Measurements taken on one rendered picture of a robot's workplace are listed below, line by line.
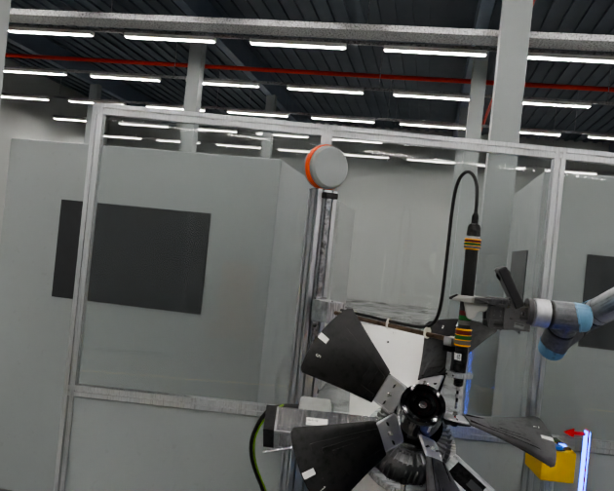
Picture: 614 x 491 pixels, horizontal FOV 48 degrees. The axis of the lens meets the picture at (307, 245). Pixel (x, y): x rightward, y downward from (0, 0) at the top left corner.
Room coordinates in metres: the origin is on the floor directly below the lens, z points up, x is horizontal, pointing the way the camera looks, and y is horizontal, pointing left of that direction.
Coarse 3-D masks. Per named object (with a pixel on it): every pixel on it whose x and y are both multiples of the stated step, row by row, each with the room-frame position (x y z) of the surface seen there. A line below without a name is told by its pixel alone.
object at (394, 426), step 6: (384, 420) 1.79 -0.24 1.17; (390, 420) 1.79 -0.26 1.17; (396, 420) 1.80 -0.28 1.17; (378, 426) 1.78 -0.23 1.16; (384, 426) 1.79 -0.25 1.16; (390, 426) 1.80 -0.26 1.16; (396, 426) 1.80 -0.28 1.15; (384, 432) 1.79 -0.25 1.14; (396, 432) 1.81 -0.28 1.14; (384, 438) 1.79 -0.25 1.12; (390, 438) 1.80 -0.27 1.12; (396, 438) 1.81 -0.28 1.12; (402, 438) 1.82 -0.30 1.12; (384, 444) 1.80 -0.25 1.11; (390, 444) 1.80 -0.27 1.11; (396, 444) 1.81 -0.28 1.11
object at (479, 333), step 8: (440, 320) 2.08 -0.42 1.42; (448, 320) 2.06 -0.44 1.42; (456, 320) 2.05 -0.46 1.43; (432, 328) 2.07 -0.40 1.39; (448, 328) 2.03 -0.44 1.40; (472, 328) 1.99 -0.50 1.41; (480, 328) 1.98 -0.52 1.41; (488, 328) 1.97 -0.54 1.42; (472, 336) 1.96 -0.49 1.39; (480, 336) 1.95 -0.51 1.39; (488, 336) 1.94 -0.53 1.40; (424, 344) 2.04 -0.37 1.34; (432, 344) 2.02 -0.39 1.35; (440, 344) 2.00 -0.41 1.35; (472, 344) 1.93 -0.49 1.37; (424, 352) 2.02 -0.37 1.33; (432, 352) 1.99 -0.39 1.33; (440, 352) 1.97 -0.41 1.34; (424, 360) 1.98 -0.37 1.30; (432, 360) 1.96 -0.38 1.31; (440, 360) 1.93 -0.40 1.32; (424, 368) 1.95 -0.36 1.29; (432, 368) 1.93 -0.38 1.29; (440, 368) 1.91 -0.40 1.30; (424, 376) 1.93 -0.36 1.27; (432, 376) 1.91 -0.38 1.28
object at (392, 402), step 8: (392, 376) 1.87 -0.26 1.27; (384, 384) 1.88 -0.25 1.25; (392, 384) 1.87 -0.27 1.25; (400, 384) 1.85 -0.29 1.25; (384, 392) 1.88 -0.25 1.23; (392, 392) 1.87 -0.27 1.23; (400, 392) 1.86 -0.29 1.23; (376, 400) 1.89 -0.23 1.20; (384, 400) 1.88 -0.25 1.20; (392, 400) 1.87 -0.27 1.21; (384, 408) 1.88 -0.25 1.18; (392, 408) 1.87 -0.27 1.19
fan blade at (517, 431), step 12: (468, 420) 1.81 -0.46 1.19; (480, 420) 1.83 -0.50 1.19; (492, 420) 1.86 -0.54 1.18; (504, 420) 1.87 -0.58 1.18; (516, 420) 1.88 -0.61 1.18; (528, 420) 1.89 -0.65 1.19; (540, 420) 1.90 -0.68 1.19; (492, 432) 1.77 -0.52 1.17; (504, 432) 1.78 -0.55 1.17; (516, 432) 1.80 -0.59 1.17; (528, 432) 1.82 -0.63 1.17; (540, 432) 1.83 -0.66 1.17; (516, 444) 1.74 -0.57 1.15; (528, 444) 1.76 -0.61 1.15; (540, 444) 1.77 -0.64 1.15; (552, 444) 1.79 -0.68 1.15; (540, 456) 1.73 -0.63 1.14; (552, 456) 1.74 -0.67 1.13
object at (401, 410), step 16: (416, 384) 1.82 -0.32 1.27; (400, 400) 1.79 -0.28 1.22; (416, 400) 1.80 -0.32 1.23; (432, 400) 1.79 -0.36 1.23; (400, 416) 1.79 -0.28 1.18; (416, 416) 1.77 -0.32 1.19; (432, 416) 1.77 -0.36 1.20; (416, 432) 1.78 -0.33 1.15; (432, 432) 1.79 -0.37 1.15; (416, 448) 1.82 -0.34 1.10
